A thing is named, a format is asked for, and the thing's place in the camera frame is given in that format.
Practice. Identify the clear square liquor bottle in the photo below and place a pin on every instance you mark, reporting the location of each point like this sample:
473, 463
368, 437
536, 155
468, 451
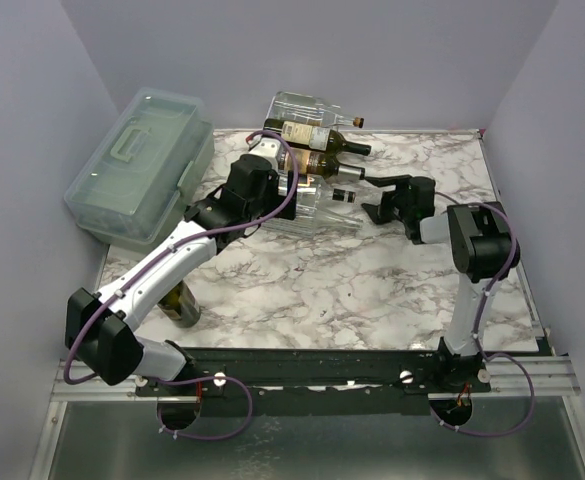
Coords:
313, 191

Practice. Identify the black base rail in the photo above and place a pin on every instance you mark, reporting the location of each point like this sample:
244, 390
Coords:
275, 382

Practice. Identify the translucent green storage box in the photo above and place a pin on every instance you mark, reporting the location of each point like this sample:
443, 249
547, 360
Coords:
137, 184

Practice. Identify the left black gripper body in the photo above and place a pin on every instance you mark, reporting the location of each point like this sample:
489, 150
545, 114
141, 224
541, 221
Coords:
270, 199

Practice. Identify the clear bottle on rack top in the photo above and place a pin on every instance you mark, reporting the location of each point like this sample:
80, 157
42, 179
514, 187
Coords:
310, 110

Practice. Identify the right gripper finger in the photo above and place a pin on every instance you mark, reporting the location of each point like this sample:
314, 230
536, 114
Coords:
379, 214
398, 181

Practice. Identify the green bottle brown label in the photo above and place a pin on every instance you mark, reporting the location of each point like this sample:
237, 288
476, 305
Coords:
326, 166

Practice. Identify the green bottle white label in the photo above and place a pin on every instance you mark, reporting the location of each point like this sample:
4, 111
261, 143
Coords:
315, 138

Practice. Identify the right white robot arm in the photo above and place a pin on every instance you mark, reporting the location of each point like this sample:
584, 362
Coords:
484, 249

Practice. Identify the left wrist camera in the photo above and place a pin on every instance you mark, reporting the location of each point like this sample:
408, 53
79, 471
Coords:
269, 148

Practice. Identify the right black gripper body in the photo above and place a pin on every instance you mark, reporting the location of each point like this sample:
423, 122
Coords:
398, 201

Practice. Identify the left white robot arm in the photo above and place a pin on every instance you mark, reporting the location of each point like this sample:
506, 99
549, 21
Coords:
100, 327

